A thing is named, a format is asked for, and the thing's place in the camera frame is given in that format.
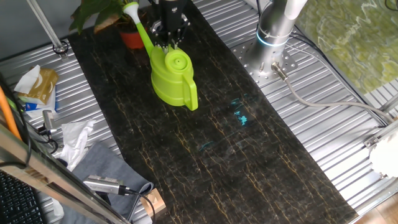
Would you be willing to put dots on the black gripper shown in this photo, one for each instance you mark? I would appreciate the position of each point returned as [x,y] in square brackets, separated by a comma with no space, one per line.
[170,21]

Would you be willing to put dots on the green plastic watering can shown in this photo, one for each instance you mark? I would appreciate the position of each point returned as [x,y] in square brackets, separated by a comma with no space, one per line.
[172,77]

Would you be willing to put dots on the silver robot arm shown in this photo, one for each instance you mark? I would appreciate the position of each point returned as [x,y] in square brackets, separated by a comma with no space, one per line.
[273,34]

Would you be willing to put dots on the red plant pot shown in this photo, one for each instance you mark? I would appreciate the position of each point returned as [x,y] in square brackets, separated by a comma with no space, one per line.
[132,39]

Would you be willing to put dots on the anthurium plant with broad leaves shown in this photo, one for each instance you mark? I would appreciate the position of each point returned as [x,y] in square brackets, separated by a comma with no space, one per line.
[99,12]

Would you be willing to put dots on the silver support pole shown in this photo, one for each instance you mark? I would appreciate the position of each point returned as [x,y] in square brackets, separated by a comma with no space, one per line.
[46,26]

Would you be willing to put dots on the dark marbled table mat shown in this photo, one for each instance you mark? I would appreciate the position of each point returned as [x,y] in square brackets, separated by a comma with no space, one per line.
[233,155]

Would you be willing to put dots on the yellow tissue box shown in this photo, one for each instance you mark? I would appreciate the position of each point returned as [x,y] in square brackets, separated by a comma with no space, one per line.
[43,85]

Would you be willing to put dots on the crumpled white tissue paper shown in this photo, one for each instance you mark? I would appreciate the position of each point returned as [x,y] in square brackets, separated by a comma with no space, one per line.
[74,140]

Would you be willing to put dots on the grey towel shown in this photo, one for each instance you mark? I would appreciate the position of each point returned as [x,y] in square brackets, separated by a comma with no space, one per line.
[102,165]

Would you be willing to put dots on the blue and white box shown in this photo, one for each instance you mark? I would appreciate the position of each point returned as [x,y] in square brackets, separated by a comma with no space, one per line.
[34,107]

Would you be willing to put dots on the wooden block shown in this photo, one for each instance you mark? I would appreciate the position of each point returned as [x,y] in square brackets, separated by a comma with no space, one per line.
[155,200]

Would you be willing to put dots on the orange tube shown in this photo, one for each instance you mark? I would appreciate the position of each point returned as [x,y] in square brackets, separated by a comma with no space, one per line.
[7,113]

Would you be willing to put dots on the green marbled sheet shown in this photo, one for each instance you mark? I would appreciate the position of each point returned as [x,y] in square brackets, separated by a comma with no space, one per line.
[351,37]

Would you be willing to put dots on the black keyboard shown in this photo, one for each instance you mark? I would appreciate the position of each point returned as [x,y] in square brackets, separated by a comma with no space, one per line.
[15,202]

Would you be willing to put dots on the small silver camera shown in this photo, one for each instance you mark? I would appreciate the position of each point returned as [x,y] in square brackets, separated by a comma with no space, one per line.
[48,119]

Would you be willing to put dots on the silver finned camera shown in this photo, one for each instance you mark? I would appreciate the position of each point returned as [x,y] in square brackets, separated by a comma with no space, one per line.
[102,184]

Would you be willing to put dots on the aluminium frame bar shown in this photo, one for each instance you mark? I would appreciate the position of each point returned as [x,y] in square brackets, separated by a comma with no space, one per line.
[46,174]

